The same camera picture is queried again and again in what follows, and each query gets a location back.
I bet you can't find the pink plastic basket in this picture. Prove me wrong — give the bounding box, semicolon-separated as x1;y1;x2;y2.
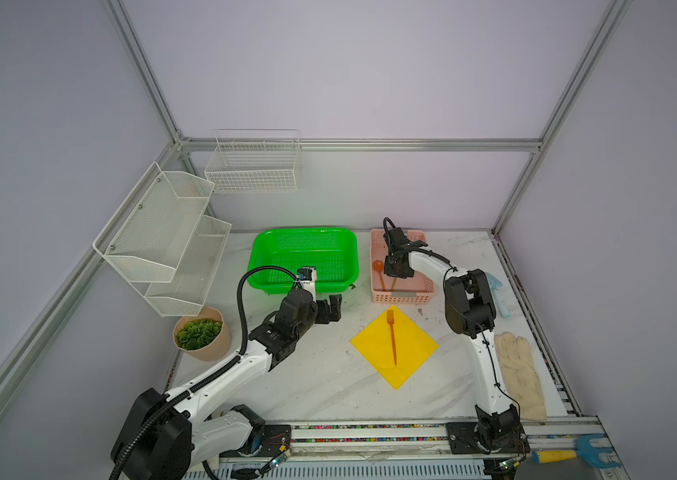
369;229;435;305

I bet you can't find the white mesh two-tier shelf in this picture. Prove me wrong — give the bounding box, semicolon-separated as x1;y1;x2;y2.
92;164;232;317

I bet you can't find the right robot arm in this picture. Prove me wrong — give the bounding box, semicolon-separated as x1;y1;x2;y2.
382;217;522;454

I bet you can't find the blue yellow hand rake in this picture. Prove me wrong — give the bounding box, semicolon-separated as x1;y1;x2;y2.
532;434;621;469

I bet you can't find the potted green succulent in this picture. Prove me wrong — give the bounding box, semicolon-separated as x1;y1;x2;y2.
172;307;232;362

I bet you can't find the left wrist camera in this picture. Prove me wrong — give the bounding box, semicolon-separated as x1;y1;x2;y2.
296;267;316;299

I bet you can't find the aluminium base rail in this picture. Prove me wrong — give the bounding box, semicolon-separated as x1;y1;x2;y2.
186;417;628;479

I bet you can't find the green plastic basket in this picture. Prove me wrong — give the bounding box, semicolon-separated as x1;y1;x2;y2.
248;227;359;294

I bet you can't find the yellow paper napkin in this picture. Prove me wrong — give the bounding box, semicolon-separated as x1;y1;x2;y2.
350;305;438;390

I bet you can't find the white wire basket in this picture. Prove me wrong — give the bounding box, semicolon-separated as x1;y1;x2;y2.
204;129;302;194

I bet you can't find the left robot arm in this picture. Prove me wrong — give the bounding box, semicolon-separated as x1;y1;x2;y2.
110;289;342;479

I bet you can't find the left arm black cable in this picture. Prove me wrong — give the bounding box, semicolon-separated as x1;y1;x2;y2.
108;265;300;480

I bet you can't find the orange plastic spoon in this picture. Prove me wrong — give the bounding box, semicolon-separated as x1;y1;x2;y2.
372;260;386;291

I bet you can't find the beige work glove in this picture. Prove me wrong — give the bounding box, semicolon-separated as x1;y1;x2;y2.
494;332;547;422

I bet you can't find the light blue garden trowel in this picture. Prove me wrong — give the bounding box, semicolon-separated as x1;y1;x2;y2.
486;272;511;319

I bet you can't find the orange plastic fork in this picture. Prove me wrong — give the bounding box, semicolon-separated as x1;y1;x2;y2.
386;309;398;366

